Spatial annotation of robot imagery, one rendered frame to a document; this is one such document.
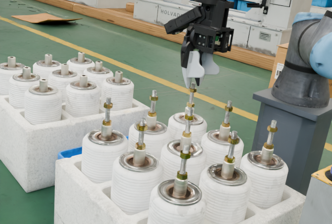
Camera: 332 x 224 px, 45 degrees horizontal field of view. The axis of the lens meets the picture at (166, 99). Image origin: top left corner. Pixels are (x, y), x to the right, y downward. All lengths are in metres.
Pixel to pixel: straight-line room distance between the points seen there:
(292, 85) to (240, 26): 1.84
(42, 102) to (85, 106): 0.13
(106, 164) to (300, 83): 0.54
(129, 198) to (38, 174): 0.42
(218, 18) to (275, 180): 0.35
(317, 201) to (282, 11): 2.18
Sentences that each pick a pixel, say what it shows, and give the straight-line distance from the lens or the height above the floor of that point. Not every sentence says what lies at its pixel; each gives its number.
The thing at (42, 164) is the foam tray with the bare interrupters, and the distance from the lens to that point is 1.10.
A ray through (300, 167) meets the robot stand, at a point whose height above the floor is 0.14.
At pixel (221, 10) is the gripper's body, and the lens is 0.87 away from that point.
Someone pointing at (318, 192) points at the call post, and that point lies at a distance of 0.71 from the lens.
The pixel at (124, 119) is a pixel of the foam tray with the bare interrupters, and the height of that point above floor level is 0.16.
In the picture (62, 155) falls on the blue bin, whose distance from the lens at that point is 1.07.
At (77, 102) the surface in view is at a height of 0.22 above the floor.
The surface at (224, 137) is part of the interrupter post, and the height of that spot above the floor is 0.26.
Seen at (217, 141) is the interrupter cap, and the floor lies 0.25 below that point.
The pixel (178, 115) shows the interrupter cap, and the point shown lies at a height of 0.25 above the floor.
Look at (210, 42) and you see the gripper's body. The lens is 0.88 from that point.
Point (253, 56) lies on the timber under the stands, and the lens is 2.76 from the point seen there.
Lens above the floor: 0.62
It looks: 19 degrees down
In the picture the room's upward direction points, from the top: 7 degrees clockwise
